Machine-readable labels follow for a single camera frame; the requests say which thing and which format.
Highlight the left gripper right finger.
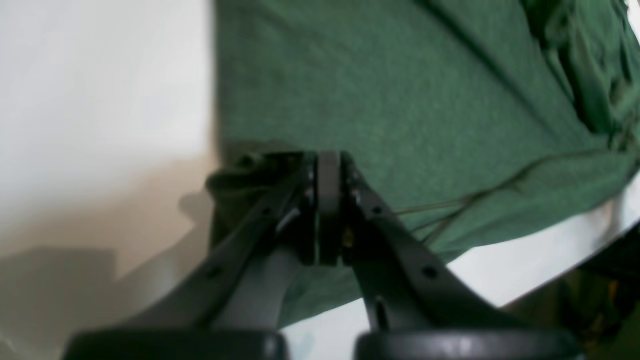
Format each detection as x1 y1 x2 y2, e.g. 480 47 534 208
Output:
340 152 583 360

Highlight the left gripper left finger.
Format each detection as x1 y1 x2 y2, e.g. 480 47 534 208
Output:
63 152 342 360

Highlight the dark green t-shirt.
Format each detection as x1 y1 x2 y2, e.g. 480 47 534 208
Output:
205 0 640 331

